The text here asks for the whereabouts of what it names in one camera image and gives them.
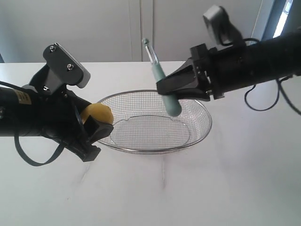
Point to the white cabinet doors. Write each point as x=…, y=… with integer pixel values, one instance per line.
x=112, y=30

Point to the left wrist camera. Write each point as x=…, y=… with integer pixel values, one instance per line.
x=61, y=69

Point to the teal handled peeler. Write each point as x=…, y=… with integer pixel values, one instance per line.
x=170, y=101

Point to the oval wire mesh basket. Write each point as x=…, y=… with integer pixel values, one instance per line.
x=142, y=125

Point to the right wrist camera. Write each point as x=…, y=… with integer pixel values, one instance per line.
x=220, y=28

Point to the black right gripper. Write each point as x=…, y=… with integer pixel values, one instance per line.
x=197, y=78

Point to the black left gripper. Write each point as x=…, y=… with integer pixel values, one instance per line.
x=58, y=118

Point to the window with dark frame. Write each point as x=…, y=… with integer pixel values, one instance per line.
x=277, y=17

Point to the yellow lemon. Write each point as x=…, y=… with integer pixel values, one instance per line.
x=99, y=112

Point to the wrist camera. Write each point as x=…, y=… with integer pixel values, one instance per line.
x=61, y=69
x=220, y=28

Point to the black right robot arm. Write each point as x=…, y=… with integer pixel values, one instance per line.
x=245, y=65

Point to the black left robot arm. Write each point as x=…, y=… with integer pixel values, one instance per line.
x=17, y=117

